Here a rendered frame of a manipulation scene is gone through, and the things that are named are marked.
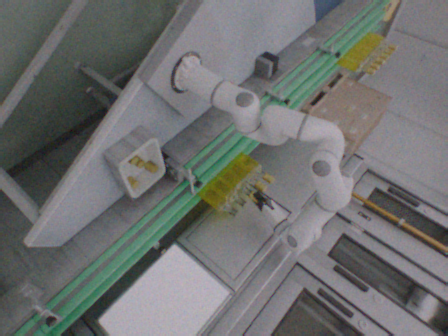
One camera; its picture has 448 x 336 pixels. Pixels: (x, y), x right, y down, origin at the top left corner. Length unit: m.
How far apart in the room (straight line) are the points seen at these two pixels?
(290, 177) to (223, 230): 0.46
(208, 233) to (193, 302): 0.29
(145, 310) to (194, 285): 0.20
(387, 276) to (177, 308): 0.87
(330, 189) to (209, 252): 0.64
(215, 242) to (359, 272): 0.61
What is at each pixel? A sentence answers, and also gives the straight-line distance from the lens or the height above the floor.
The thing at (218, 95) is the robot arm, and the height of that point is 0.98.
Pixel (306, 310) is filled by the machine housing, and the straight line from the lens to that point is 1.43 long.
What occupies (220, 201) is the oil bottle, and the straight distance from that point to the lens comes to 1.35.
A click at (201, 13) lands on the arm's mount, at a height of 0.80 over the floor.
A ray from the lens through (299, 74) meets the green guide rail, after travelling 1.76.
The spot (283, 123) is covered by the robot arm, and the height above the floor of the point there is 1.21.
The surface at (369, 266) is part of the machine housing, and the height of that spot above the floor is 1.67.
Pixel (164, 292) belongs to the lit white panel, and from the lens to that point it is 1.39.
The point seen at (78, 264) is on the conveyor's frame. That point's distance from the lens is 1.32.
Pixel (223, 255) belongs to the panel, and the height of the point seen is 1.19.
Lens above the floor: 1.53
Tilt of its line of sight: 23 degrees down
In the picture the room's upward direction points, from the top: 125 degrees clockwise
